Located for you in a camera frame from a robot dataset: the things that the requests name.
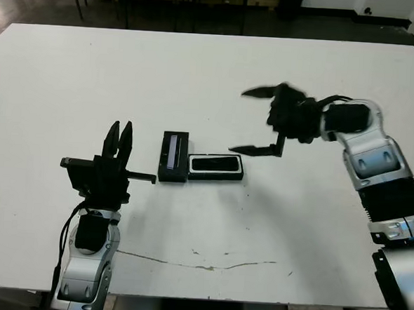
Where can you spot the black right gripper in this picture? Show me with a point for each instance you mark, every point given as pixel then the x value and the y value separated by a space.
pixel 294 114

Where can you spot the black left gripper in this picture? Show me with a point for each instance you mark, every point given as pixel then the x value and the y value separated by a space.
pixel 81 175

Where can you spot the black box lid with window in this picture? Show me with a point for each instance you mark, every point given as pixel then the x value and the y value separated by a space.
pixel 165 175

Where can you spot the black slim camera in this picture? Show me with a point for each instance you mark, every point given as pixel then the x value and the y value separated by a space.
pixel 215 163

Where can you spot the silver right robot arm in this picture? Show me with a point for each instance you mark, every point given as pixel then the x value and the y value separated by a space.
pixel 379 158

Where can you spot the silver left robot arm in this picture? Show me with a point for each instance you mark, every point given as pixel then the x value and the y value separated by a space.
pixel 84 270

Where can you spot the black box base white lining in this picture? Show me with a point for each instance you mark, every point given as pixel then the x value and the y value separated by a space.
pixel 216 176

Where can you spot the black waste bin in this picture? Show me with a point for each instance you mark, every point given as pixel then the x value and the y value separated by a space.
pixel 291 5

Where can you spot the black door stop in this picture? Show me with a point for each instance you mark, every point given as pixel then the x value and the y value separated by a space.
pixel 368 10

